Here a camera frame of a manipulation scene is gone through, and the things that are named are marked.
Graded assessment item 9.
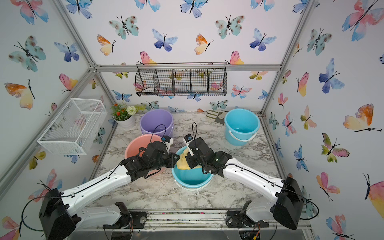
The yellow microfiber cloth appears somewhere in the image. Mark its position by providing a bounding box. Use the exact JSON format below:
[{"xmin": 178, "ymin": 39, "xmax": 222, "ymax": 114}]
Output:
[{"xmin": 177, "ymin": 148, "xmax": 192, "ymax": 170}]

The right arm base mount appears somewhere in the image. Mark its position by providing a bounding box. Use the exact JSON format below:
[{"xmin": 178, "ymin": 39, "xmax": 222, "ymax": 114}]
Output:
[{"xmin": 225, "ymin": 211, "xmax": 269, "ymax": 229}]

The beige patterned folded cloth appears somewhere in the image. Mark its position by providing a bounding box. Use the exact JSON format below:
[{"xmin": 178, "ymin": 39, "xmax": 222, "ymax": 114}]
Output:
[{"xmin": 206, "ymin": 110, "xmax": 228, "ymax": 125}]

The teal plastic bucket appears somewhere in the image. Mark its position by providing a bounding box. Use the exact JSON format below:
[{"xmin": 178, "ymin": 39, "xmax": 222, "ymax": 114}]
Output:
[
  {"xmin": 224, "ymin": 109, "xmax": 261, "ymax": 146},
  {"xmin": 171, "ymin": 145, "xmax": 214, "ymax": 190}
]

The black wire wall basket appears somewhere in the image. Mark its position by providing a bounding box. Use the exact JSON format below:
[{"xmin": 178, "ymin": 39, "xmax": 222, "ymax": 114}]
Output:
[{"xmin": 134, "ymin": 62, "xmax": 228, "ymax": 97}]

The purple plastic bucket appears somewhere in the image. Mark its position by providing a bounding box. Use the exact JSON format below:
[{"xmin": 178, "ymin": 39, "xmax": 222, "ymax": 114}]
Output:
[{"xmin": 140, "ymin": 109, "xmax": 175, "ymax": 138}]

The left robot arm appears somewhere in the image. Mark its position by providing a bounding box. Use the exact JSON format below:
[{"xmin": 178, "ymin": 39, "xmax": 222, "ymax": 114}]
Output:
[{"xmin": 39, "ymin": 136, "xmax": 180, "ymax": 240}]

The aluminium front rail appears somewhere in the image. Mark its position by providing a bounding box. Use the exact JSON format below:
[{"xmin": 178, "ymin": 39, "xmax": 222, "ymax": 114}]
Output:
[{"xmin": 58, "ymin": 209, "xmax": 313, "ymax": 232}]

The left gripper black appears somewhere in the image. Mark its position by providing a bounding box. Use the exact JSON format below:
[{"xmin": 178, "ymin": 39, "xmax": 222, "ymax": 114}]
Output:
[{"xmin": 148, "ymin": 152, "xmax": 181, "ymax": 173}]

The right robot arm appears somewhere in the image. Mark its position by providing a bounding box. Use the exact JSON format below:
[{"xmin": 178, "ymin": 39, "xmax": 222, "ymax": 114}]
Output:
[{"xmin": 184, "ymin": 134, "xmax": 310, "ymax": 230}]

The potted flower plant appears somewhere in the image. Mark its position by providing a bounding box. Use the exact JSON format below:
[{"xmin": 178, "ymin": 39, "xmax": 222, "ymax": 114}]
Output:
[{"xmin": 112, "ymin": 104, "xmax": 138, "ymax": 131}]

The white wire mesh basket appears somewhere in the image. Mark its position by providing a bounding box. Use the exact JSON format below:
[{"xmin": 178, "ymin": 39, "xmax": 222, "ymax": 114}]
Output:
[{"xmin": 37, "ymin": 98, "xmax": 108, "ymax": 155}]

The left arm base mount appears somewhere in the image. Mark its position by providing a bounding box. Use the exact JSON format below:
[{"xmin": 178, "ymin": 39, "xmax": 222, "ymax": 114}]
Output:
[{"xmin": 103, "ymin": 212, "xmax": 147, "ymax": 231}]

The pink plastic bucket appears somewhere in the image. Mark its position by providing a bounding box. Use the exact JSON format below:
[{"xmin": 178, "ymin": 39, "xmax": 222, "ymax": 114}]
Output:
[{"xmin": 125, "ymin": 135, "xmax": 162, "ymax": 159}]

